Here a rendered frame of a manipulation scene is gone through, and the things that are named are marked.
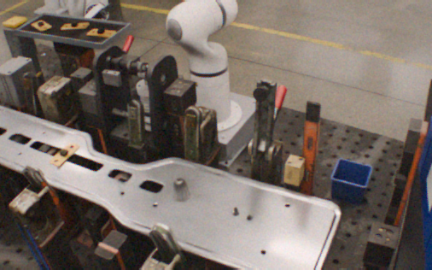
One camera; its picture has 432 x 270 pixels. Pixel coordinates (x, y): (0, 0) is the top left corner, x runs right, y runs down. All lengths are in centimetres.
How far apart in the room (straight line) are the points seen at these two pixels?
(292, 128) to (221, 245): 83
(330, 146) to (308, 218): 67
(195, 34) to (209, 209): 52
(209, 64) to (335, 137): 53
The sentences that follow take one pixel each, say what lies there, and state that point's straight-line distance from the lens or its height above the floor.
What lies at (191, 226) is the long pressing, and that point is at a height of 100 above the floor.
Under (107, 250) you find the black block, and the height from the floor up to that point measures 99.
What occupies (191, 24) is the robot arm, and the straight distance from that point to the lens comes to 124.
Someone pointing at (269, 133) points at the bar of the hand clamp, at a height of 111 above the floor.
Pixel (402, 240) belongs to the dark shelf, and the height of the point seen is 103.
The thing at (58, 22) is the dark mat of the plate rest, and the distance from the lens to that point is 149.
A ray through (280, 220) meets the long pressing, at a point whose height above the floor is 100.
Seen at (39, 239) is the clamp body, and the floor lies 95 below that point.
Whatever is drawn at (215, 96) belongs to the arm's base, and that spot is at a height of 92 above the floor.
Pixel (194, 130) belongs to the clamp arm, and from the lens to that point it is 104.
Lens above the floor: 169
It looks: 38 degrees down
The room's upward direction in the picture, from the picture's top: 4 degrees counter-clockwise
